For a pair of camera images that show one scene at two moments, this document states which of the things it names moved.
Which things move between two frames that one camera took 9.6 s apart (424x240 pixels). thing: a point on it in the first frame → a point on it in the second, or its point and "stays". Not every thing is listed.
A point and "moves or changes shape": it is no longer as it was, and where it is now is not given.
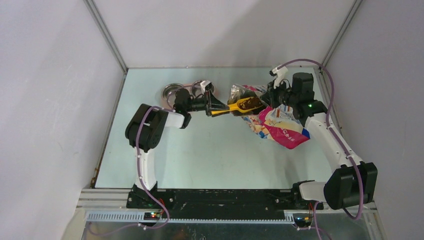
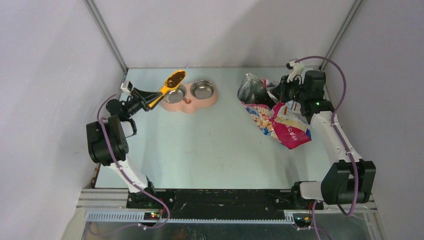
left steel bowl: [168, 92] stays
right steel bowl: [196, 89] stays
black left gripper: [212, 103] → [149, 96]
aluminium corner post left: [92, 10] stays
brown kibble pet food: [249, 103] → [175, 79]
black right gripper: [270, 96] → [284, 86]
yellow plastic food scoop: [235, 107] → [172, 82]
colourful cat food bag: [276, 123] moves or changes shape
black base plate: [220, 203] stays
